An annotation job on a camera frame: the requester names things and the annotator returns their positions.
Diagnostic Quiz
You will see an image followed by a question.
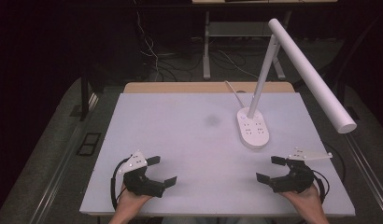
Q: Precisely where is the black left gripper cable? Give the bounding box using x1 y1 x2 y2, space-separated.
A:
109 157 132 211

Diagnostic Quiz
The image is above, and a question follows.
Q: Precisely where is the metal-legged desk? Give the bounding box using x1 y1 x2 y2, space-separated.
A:
191 0 338 81

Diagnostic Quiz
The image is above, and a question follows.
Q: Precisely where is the white table mat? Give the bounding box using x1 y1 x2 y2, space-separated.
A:
79 91 357 217

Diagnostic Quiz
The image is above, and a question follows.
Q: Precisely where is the person's right hand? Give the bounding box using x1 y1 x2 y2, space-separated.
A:
277 183 325 217

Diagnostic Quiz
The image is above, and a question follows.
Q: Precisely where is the black floor frame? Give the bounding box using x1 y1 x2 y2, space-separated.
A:
75 132 103 157

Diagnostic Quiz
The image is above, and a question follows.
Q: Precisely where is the white desk lamp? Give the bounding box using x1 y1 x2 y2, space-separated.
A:
235 18 358 150

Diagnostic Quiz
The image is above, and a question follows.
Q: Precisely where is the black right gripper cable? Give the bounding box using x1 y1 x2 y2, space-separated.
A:
310 169 332 205

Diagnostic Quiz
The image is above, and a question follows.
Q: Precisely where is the white lamp cable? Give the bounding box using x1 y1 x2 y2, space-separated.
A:
223 79 247 109

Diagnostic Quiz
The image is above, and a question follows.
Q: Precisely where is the black metal stand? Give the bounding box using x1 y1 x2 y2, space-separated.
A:
79 76 92 122

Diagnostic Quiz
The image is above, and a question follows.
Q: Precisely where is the metal floor rail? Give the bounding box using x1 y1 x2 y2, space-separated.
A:
345 133 383 217
29 124 88 224

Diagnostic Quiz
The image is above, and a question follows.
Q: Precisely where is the person's left hand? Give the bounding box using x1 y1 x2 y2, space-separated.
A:
115 183 154 217

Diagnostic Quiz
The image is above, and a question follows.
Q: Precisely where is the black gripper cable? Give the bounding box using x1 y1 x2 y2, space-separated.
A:
109 157 132 211
310 169 332 205

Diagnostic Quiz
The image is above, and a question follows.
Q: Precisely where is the thin white floor cable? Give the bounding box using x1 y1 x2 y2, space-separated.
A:
134 0 162 82

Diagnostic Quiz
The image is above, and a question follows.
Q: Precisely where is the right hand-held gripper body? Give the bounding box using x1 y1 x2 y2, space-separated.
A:
268 147 333 194

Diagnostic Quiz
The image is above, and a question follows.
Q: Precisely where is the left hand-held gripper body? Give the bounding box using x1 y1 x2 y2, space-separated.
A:
117 149 166 199

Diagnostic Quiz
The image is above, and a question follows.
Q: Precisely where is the dark floor cables bundle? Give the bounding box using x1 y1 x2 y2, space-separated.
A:
156 49 259 82

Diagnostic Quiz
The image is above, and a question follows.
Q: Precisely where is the thin black cable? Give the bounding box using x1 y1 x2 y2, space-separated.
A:
323 142 348 185

